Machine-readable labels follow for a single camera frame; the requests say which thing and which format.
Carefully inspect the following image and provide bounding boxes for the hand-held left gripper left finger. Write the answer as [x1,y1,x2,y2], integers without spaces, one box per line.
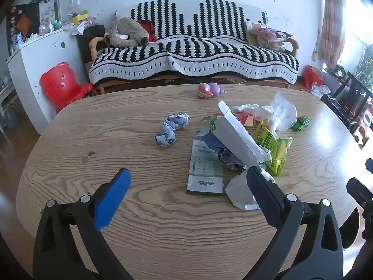
[33,168,135,280]

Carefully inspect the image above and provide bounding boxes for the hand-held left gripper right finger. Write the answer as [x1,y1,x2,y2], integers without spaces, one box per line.
[242,166,344,280]

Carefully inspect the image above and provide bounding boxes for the green white strip wrapper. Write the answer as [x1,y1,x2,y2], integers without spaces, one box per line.
[202,116,219,132]

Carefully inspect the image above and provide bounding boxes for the yellow green snack bag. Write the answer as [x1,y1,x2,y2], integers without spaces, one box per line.
[253,122,293,178]

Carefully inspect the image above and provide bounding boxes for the red cushion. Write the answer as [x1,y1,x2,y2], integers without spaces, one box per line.
[137,20,156,43]

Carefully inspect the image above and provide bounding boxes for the black white striped blanket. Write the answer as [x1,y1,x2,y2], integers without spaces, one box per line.
[89,0,299,85]

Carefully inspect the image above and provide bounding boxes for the white cabinet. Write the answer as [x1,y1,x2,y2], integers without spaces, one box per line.
[6,29,88,135]

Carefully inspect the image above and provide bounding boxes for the yellow plastic container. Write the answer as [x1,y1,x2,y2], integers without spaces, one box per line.
[70,13,89,24]

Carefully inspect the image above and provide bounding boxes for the pink plastic toy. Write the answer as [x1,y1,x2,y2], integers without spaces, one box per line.
[197,82,227,99]

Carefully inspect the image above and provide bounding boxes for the black wooden chair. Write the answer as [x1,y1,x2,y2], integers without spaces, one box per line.
[334,71,373,123]

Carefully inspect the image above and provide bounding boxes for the clear plastic bag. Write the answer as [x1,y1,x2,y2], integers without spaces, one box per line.
[261,93,297,132]

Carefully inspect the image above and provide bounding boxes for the green toy car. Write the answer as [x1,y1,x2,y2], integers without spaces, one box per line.
[291,115,311,132]

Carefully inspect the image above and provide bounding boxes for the green potted plant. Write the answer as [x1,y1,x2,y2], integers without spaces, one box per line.
[354,44,373,85]

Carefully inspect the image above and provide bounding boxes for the white cardboard box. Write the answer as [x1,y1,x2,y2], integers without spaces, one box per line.
[210,101,272,168]

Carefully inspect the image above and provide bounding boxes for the red plastic child chair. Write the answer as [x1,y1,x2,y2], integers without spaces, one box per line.
[40,62,94,113]

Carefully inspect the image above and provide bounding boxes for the green white booklet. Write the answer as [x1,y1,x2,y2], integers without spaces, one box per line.
[186,139,224,196]

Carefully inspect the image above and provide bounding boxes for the black side cabinet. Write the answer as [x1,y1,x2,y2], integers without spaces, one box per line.
[76,25,105,65]

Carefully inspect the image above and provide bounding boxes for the blue wrapper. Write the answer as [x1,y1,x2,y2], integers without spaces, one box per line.
[204,131,245,170]

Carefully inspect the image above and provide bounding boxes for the wooden frame sofa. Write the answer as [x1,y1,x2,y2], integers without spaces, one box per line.
[87,0,300,94]

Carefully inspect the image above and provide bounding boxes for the red bag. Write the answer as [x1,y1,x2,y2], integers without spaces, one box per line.
[303,66,323,89]

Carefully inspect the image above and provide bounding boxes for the blue white paper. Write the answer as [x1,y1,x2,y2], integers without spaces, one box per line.
[154,112,191,147]

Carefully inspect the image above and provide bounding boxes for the pink printed pillow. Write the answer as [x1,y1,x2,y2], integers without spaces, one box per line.
[248,27,293,50]

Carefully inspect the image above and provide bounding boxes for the brown plush toy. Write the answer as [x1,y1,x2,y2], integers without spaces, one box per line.
[104,17,150,48]

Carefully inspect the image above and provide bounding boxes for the checked curtain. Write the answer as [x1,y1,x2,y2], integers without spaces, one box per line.
[318,0,346,65]

